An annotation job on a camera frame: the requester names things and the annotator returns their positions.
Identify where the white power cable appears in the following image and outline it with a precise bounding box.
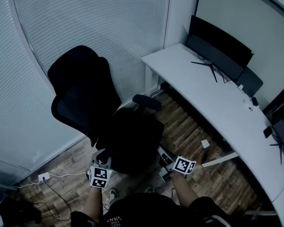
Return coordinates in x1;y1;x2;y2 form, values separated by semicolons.
12;171;87;189

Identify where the person's left shoe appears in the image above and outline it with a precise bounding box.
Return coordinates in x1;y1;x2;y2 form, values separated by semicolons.
108;187;119;205

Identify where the black office chair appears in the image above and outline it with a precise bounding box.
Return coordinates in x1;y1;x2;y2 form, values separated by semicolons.
47;45;165;175

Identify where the black smartphone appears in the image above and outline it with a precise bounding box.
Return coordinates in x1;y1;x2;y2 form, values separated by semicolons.
263;125;274;139

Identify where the black floor cable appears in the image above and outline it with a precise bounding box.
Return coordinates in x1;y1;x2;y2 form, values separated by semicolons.
33;178;72;222

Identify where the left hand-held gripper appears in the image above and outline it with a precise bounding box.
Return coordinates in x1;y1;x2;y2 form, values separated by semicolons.
86;148;113;189

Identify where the person's right forearm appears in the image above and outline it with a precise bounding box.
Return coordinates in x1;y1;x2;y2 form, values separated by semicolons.
172;172;200;208

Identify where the person's black shirt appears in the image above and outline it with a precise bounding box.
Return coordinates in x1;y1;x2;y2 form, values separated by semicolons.
70;192;230;227

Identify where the white desk leg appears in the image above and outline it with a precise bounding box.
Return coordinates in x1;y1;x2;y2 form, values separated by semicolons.
201;151;239;168
144;62;160;97

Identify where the black monitor cable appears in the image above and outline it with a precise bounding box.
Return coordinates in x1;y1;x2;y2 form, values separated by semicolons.
217;66;238;84

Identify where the white power strip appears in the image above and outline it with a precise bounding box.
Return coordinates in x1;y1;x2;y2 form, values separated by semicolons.
37;172;51;183

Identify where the black bag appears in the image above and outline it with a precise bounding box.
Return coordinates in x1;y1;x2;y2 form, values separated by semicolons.
98;107;165;175

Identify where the black floor equipment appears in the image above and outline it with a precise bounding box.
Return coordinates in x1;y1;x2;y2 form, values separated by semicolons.
0;183;42;227

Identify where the grey desk divider panel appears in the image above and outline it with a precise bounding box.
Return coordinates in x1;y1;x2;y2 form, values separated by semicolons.
236;66;264;98

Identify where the white window blind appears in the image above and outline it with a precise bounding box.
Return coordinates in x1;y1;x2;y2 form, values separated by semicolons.
12;0;171;105
0;0;86;172

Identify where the person's left forearm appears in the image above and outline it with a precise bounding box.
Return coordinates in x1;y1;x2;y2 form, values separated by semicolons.
84;186;104;224

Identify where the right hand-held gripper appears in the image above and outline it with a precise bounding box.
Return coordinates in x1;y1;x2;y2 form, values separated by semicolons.
157;145;197;182

